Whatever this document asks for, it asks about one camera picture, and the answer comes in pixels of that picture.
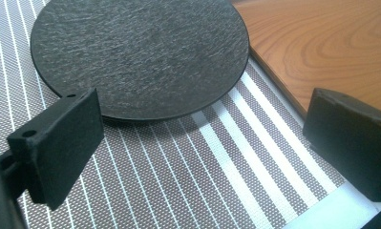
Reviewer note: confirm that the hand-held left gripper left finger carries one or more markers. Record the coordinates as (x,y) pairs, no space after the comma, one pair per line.
(60,149)

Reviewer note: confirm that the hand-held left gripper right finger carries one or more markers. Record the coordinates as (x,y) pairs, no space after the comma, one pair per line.
(353,146)

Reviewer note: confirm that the round black slate plate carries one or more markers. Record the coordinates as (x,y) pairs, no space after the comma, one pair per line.
(140,54)

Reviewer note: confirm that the striped woven placemat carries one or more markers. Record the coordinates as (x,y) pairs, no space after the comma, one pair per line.
(185,171)

